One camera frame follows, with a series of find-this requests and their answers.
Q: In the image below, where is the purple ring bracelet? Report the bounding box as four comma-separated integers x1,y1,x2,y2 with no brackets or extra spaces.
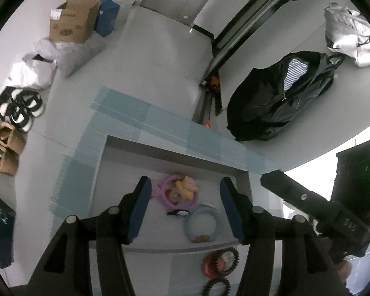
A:
151,174,199,208

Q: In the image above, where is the person's right hand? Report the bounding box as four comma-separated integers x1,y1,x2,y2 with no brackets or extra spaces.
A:
334,259,353,286

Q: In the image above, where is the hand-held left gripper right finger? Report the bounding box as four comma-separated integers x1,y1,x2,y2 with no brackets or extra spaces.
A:
220,177,352,296

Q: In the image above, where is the black and white slipper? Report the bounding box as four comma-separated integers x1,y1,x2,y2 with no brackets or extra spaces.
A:
0,103,34,133
11,88,45,118

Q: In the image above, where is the white duffel bag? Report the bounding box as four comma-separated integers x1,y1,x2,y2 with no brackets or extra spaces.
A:
324,2,370,68

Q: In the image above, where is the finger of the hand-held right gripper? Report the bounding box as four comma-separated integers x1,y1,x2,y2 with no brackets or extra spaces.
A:
260,169,340,223

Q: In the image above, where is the grey box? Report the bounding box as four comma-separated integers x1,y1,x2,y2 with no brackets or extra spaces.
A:
89,135,253,253

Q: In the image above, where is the black backpack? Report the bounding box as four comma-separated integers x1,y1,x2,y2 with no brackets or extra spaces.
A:
226,51,344,142

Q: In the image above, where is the brown cardboard box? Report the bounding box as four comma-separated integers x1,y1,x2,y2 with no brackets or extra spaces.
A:
49,0,101,44

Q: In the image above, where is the black metal rack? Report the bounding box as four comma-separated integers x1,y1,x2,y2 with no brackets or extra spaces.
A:
193,0,319,127

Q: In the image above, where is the tan slipper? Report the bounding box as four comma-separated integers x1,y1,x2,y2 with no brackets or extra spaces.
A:
0,123,27,155
0,142,19,176

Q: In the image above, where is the crumpled white plastic bag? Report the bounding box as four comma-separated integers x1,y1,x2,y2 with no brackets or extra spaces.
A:
8,54,57,90

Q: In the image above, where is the large blue carton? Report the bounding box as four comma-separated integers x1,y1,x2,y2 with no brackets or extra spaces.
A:
94,0,121,37

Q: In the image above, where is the white plastic bag pile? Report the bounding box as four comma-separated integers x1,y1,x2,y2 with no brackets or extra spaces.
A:
35,34,107,77

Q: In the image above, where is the black spiky bracelet red centre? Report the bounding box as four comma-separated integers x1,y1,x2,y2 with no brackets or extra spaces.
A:
202,247,239,279

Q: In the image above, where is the light blue ring bracelet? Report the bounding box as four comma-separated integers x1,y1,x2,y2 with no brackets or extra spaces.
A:
184,205,225,243

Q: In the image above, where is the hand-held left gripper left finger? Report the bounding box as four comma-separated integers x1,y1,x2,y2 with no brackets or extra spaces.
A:
28,176,152,296

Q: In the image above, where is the orange and black tool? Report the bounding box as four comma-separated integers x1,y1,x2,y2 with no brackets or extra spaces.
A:
200,75,222,94

